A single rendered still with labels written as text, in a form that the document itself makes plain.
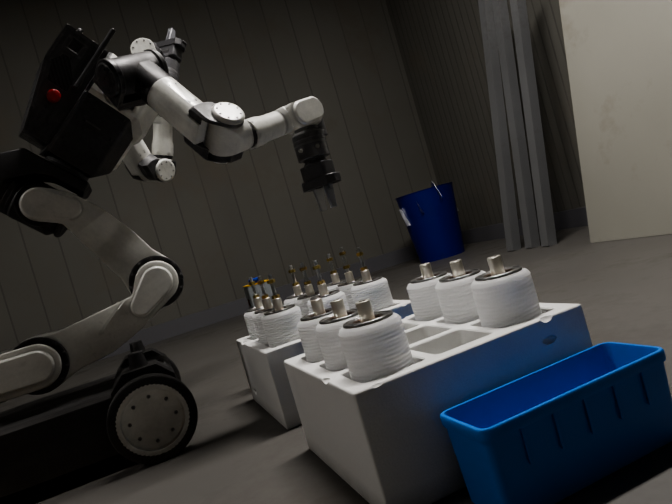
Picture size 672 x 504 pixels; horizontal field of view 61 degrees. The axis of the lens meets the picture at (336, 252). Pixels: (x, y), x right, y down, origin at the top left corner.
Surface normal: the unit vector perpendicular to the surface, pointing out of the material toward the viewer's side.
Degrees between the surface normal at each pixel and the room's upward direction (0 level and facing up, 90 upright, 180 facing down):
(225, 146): 135
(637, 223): 80
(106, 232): 113
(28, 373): 90
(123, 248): 90
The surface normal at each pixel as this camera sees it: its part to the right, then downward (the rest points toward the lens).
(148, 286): 0.32, -0.07
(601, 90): -0.94, 0.10
